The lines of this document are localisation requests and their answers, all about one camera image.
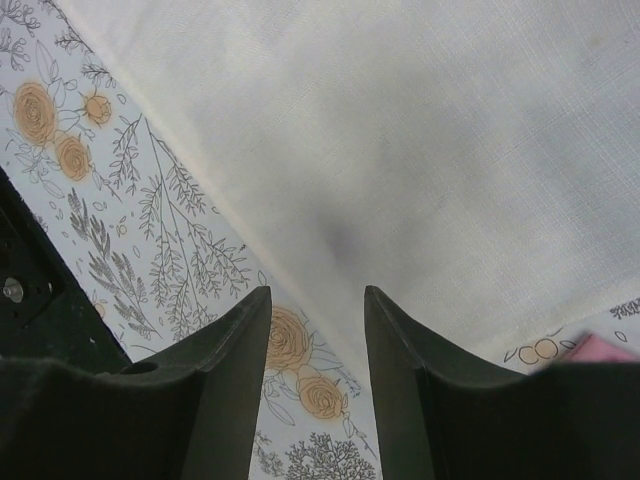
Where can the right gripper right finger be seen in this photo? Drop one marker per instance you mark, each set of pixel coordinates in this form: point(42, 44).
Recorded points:
point(444, 413)

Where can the white cloth napkin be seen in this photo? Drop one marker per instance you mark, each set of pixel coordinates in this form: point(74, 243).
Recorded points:
point(476, 160)

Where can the floral tablecloth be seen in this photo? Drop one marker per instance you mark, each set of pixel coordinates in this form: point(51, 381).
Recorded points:
point(159, 261)

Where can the pink rose placemat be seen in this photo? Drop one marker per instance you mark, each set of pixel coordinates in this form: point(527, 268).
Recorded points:
point(593, 349)

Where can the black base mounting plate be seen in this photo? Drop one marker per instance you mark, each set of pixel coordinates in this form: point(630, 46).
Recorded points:
point(44, 311)

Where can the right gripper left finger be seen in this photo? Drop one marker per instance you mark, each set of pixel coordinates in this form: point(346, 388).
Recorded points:
point(187, 412)

